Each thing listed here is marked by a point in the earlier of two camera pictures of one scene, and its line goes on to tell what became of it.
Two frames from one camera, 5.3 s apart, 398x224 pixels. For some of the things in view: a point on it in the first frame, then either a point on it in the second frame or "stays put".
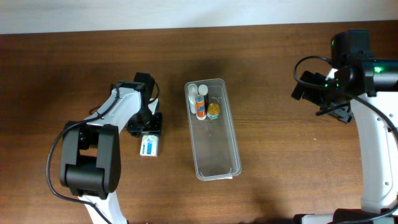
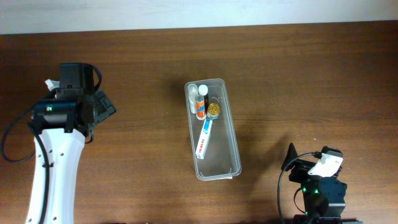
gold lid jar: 213,111 stays put
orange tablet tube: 200,107 stays put
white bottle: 192,93 stays put
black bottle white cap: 203,90 stays put
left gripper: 150,122 -> 104,106
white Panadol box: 149,145 -> 201,149
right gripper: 311,86 -> 300,170
